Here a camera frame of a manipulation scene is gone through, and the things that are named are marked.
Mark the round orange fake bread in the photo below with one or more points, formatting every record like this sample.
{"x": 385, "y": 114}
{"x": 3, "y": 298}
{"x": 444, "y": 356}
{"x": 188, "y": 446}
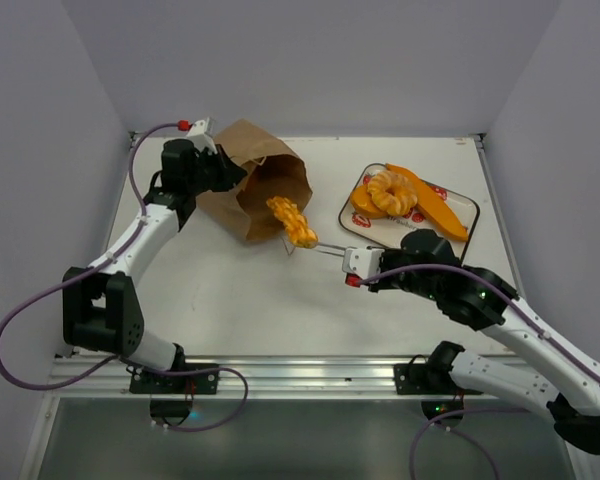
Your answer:
{"x": 362, "y": 203}

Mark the long orange fake baguette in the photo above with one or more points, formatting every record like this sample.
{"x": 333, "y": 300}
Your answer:
{"x": 432, "y": 206}

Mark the ring shaped fake doughnut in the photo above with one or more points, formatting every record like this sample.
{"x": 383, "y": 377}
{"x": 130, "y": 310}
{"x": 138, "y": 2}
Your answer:
{"x": 393, "y": 193}

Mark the brown paper bag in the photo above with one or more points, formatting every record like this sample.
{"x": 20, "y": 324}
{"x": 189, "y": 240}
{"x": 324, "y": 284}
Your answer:
{"x": 273, "y": 169}

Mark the metal tongs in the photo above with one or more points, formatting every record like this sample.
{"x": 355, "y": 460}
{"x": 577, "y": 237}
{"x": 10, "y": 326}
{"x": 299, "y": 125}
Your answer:
{"x": 340, "y": 251}

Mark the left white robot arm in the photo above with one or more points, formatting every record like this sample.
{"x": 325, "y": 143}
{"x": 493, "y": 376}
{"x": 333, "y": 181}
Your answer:
{"x": 101, "y": 308}

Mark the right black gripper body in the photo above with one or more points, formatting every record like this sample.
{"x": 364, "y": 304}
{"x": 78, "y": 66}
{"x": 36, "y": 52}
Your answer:
{"x": 380, "y": 273}

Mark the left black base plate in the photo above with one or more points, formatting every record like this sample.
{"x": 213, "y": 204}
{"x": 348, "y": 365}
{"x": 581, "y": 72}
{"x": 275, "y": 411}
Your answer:
{"x": 200, "y": 378}

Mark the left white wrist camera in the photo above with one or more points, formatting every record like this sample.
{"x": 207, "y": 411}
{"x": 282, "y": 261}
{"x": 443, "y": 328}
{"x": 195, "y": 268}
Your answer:
{"x": 200, "y": 134}

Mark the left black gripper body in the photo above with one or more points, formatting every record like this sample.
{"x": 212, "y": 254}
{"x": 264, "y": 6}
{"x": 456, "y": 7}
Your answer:
{"x": 200, "y": 180}

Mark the aluminium front rail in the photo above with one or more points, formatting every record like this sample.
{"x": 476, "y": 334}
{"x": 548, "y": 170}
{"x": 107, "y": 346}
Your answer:
{"x": 300, "y": 375}

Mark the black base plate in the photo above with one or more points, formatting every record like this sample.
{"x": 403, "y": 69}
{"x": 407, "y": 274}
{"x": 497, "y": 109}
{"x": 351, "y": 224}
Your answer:
{"x": 200, "y": 378}
{"x": 428, "y": 376}

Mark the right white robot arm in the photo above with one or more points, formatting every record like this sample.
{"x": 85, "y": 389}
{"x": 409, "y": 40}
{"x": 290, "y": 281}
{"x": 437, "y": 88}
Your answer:
{"x": 563, "y": 384}

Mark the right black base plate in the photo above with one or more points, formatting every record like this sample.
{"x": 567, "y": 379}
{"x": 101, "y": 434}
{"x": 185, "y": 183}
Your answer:
{"x": 428, "y": 376}

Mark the strawberry print tray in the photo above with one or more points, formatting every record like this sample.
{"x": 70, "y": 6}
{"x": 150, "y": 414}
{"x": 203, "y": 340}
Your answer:
{"x": 389, "y": 231}

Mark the twisted fake bread stick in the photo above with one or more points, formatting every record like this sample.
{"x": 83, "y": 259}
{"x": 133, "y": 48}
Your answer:
{"x": 294, "y": 222}

